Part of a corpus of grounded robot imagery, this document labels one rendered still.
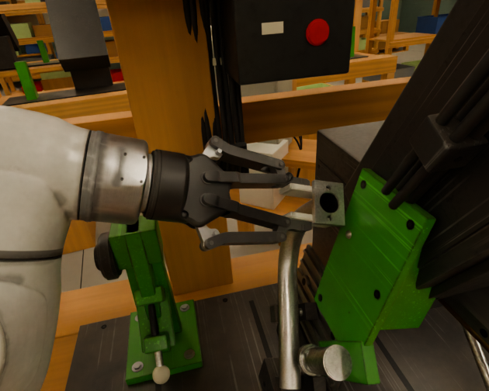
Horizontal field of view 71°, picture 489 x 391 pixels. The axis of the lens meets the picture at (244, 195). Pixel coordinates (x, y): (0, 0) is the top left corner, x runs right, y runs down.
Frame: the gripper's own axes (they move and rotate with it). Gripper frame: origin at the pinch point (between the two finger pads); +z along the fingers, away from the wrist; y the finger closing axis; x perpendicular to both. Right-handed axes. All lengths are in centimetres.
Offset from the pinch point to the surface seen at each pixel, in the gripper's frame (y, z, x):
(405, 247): -6.4, 3.5, -11.0
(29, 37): 402, -176, 547
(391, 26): 342, 301, 234
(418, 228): -4.9, 3.2, -13.0
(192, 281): -7.9, -3.6, 42.0
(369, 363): -18.1, 5.1, -2.8
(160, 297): -11.5, -13.7, 23.2
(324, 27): 24.3, 0.5, -4.5
